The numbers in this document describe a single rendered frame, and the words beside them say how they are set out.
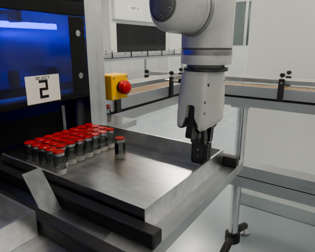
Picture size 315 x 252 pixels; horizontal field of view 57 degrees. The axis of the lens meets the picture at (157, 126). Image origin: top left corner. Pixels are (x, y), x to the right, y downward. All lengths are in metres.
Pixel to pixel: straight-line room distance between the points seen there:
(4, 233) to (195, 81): 0.33
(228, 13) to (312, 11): 1.46
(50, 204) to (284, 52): 1.68
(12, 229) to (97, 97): 0.48
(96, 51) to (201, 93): 0.40
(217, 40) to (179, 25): 0.08
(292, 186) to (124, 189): 1.05
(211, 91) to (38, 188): 0.30
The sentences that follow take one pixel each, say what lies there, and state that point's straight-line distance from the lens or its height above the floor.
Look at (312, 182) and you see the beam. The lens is 1.43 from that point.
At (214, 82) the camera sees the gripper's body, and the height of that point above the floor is 1.06.
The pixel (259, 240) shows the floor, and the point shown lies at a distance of 1.93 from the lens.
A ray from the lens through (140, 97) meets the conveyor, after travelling 1.13.
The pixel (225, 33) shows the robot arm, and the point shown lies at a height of 1.13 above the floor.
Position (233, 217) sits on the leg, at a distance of 1.64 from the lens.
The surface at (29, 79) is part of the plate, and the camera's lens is 0.67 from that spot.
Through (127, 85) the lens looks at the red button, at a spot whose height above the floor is 1.00.
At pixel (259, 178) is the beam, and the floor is 0.50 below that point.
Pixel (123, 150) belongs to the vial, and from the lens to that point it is 0.61.
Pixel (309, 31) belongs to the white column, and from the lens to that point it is 1.91.
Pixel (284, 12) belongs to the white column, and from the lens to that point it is 1.94.
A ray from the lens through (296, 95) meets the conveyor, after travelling 1.31.
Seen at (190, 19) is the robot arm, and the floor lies 1.15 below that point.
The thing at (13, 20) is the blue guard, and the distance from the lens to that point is 0.66.
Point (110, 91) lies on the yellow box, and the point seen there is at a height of 0.99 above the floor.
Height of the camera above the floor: 1.12
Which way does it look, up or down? 16 degrees down
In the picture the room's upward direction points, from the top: straight up
